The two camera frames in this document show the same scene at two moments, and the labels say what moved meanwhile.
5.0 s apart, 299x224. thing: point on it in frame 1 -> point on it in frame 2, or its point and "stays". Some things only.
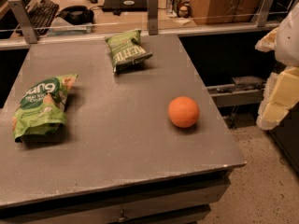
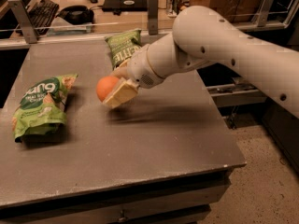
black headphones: (78, 15) stays
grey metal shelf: (244, 91) stays
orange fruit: (183, 112) -> (105, 86)
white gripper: (289, 42) -> (140, 67)
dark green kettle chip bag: (126, 50) stays
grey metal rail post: (24, 19) stays
